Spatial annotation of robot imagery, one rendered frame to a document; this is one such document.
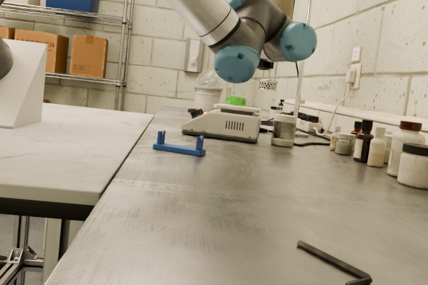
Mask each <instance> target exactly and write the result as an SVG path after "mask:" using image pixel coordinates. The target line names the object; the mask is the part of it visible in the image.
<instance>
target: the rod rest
mask: <svg viewBox="0 0 428 285"><path fill-rule="evenodd" d="M165 134H166V131H165V130H162V131H158V134H157V143H154V144H153V149H158V150H162V151H170V152H175V153H182V154H187V155H194V156H203V155H205V154H206V150H205V149H203V141H204V136H200V137H197V142H196V148H192V147H187V146H179V145H175V144H167V143H164V141H165Z"/></svg>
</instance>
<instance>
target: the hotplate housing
mask: <svg viewBox="0 0 428 285"><path fill-rule="evenodd" d="M261 118H262V117H261V116H260V115H258V114H254V113H252V112H246V111H236V110H230V109H218V110H213V111H209V112H207V113H205V114H203V115H201V116H198V117H196V118H193V119H191V120H189V121H187V122H184V123H183V125H182V126H181V129H182V134H187V135H197V136H206V137H215V138H221V139H230V140H235V141H244V142H246V143H256V142H257V140H258V137H259V134H260V133H266V132H268V129H264V128H261V127H260V124H261Z"/></svg>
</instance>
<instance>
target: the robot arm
mask: <svg viewBox="0 0 428 285"><path fill-rule="evenodd" d="M5 1H6V0H0V5H2V4H3V3H4V2H5ZM166 1H167V2H168V3H169V5H170V6H171V7H172V8H173V9H174V10H175V11H176V12H177V14H179V16H181V17H182V19H183V20H184V21H185V22H186V23H187V24H188V25H189V27H190V28H191V29H192V30H193V31H194V32H195V33H196V34H197V35H198V36H199V37H200V38H201V40H202V41H203V42H204V43H205V44H206V45H207V46H208V47H209V49H210V50H211V51H212V52H213V53H214V54H215V57H214V68H215V72H216V73H217V74H218V76H219V77H220V78H222V79H223V80H224V81H227V82H229V83H236V84H237V83H244V82H247V81H248V80H250V79H251V78H252V77H253V75H254V74H255V71H256V69H259V70H269V69H273V67H274V62H298V61H301V60H305V59H307V58H309V57H310V56H311V55H312V54H313V53H314V51H315V49H316V47H317V35H316V32H315V30H314V29H313V28H312V26H310V25H308V24H306V23H303V22H294V21H293V20H292V19H291V18H290V17H288V16H287V15H286V14H284V12H282V10H280V9H279V8H278V7H277V6H276V5H274V4H273V3H272V2H271V1H270V0H166ZM12 66H13V56H12V53H11V50H10V47H9V46H8V45H7V43H6V42H5V41H3V39H2V37H1V36H0V79H2V78H4V77H5V76H6V75H7V74H8V73H9V72H10V70H11V68H12Z"/></svg>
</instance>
